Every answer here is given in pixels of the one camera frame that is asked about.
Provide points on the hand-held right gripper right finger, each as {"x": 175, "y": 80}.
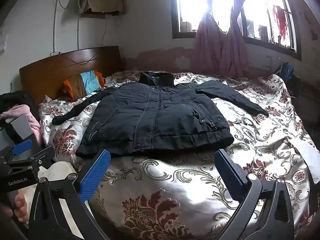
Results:
{"x": 228, "y": 175}

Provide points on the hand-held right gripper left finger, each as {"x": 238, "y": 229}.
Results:
{"x": 96, "y": 177}

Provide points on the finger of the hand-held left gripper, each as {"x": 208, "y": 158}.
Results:
{"x": 22, "y": 147}
{"x": 37, "y": 158}

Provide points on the black padded jacket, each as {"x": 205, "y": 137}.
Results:
{"x": 162, "y": 110}

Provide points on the person's left hand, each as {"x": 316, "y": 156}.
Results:
{"x": 19, "y": 205}

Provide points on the grey box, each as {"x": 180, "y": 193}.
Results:
{"x": 22, "y": 127}

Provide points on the pink fluffy cloth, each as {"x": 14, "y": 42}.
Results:
{"x": 27, "y": 110}

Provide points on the black cloth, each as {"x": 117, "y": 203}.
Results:
{"x": 15, "y": 98}

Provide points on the floral patterned blanket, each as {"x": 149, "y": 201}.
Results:
{"x": 175, "y": 180}

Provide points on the wooden headboard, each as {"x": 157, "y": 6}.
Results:
{"x": 50, "y": 72}

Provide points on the white sheet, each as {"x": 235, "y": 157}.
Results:
{"x": 310, "y": 160}

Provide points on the orange brown blue pillow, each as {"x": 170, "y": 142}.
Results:
{"x": 90, "y": 80}

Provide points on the white power strip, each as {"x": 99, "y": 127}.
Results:
{"x": 54, "y": 53}

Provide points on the blue bag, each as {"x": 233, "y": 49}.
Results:
{"x": 287, "y": 71}

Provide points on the pink curtain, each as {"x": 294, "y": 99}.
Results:
{"x": 240, "y": 52}
{"x": 210, "y": 50}

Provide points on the dark framed window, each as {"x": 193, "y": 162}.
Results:
{"x": 287, "y": 42}

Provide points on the red hanging cloth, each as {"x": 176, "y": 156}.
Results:
{"x": 281, "y": 20}

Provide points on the cloth covered air conditioner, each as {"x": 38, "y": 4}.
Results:
{"x": 102, "y": 0}

